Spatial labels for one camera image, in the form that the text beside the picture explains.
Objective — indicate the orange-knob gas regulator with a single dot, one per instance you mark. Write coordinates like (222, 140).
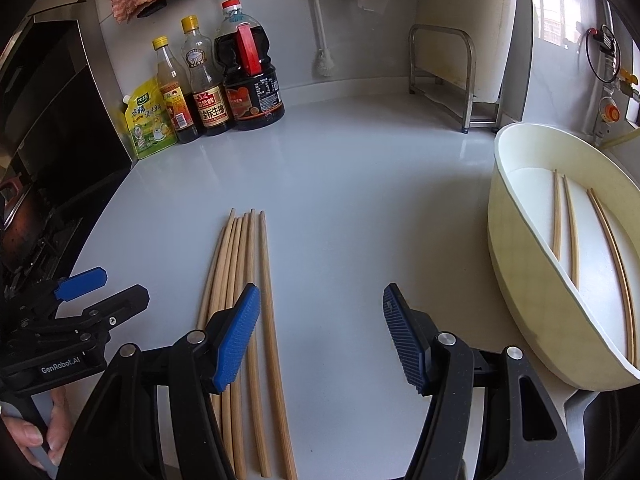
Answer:
(609, 110)

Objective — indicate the wooden chopstick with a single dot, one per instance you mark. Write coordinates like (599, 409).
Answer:
(605, 234)
(556, 210)
(571, 230)
(612, 237)

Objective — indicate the metal board rack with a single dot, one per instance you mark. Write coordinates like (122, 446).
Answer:
(470, 90)

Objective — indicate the small yellow-capped vinegar bottle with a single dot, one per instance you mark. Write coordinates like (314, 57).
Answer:
(175, 105)

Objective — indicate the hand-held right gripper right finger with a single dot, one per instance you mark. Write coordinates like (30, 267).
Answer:
(405, 340)

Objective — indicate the red cooking pot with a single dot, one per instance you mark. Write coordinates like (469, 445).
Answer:
(17, 225)

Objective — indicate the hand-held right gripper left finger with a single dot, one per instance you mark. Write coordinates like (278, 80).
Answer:
(240, 340)

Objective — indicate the person's left hand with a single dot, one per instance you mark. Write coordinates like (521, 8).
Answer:
(25, 435)

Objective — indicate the yellow-capped soy sauce bottle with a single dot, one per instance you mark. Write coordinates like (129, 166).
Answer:
(207, 100)

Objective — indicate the white cutting board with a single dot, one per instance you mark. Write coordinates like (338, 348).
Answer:
(490, 35)

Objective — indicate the cream round basin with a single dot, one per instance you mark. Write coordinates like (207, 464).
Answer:
(520, 285)

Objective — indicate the green yellow seasoning pouch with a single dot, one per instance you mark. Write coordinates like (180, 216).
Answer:
(150, 127)

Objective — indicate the brass gas valve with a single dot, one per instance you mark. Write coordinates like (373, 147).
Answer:
(627, 80)

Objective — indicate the pile of wooden chopsticks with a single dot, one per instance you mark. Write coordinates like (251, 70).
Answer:
(265, 280)

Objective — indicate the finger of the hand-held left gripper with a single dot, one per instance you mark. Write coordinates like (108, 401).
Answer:
(80, 283)
(120, 305)

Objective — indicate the metal gas pipe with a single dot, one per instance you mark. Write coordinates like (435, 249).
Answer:
(607, 12)

